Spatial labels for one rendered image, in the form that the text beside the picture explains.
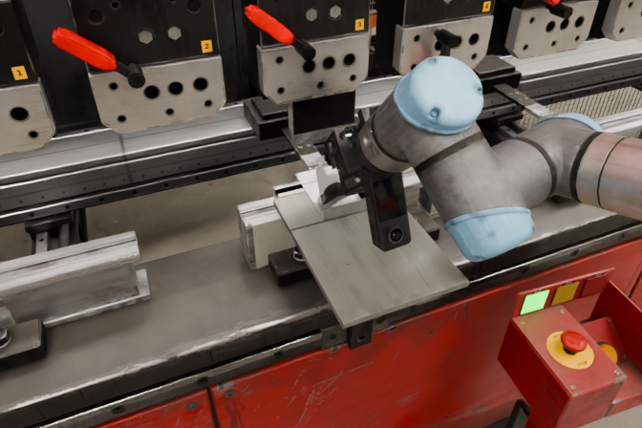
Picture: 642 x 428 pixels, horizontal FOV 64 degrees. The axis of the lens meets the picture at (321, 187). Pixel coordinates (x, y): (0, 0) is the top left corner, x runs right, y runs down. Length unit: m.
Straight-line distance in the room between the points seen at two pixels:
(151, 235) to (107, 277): 1.55
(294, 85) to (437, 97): 0.27
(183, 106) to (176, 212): 1.82
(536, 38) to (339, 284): 0.49
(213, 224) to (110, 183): 1.36
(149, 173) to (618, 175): 0.79
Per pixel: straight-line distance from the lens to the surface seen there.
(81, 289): 0.84
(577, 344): 0.95
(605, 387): 0.96
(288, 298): 0.83
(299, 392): 0.97
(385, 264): 0.71
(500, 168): 0.52
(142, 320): 0.84
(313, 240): 0.74
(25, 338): 0.85
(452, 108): 0.48
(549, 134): 0.59
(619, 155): 0.56
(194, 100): 0.67
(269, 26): 0.62
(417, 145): 0.50
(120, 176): 1.03
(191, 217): 2.43
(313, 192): 0.82
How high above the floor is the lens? 1.49
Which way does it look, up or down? 36 degrees down
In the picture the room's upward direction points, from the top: straight up
